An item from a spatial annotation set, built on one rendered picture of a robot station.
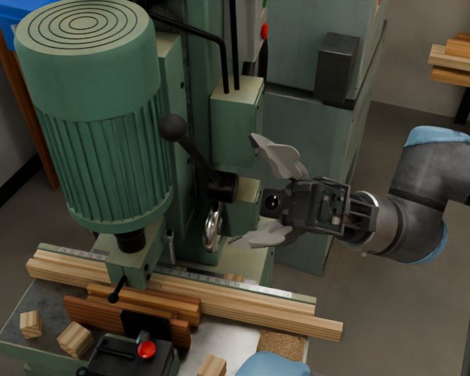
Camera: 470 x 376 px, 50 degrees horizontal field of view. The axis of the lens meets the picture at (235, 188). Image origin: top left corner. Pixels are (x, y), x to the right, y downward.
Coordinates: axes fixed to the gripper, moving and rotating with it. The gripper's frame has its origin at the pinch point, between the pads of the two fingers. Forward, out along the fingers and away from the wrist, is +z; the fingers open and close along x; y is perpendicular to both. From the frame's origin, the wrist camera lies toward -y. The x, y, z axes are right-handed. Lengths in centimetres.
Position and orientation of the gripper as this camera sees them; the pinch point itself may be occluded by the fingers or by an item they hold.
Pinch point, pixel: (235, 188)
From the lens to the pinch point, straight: 67.1
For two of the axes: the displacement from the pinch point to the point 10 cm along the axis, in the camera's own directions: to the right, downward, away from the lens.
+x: -1.9, 9.7, -1.5
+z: -8.3, -2.4, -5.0
